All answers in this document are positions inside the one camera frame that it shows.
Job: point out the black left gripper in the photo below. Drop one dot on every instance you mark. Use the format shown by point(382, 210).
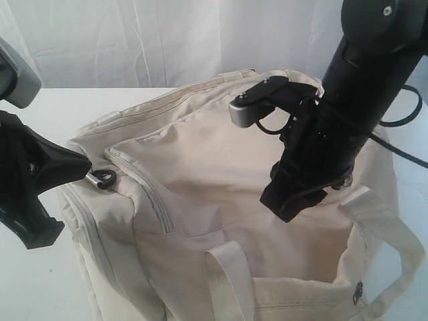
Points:
point(30, 166)

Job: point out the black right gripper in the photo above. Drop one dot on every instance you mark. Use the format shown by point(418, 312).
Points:
point(316, 152)

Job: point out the cream fabric duffel bag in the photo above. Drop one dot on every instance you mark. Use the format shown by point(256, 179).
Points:
point(181, 234)

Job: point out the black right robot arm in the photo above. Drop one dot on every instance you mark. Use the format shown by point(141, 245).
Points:
point(382, 43)

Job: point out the white curtain backdrop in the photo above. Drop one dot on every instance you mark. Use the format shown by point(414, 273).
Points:
point(129, 44)

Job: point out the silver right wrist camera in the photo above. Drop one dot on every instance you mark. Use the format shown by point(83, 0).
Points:
point(253, 104)

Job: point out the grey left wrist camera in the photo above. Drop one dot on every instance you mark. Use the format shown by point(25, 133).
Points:
point(19, 83)

